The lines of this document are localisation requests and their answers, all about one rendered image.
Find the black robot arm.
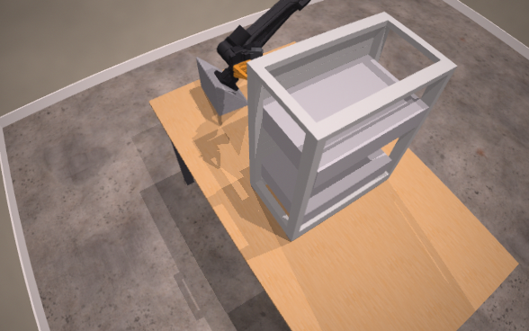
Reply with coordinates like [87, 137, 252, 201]
[214, 0, 311, 91]

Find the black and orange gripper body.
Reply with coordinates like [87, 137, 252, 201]
[224, 49, 251, 81]

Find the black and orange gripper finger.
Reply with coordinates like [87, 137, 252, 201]
[234, 69, 247, 80]
[233, 59, 251, 78]

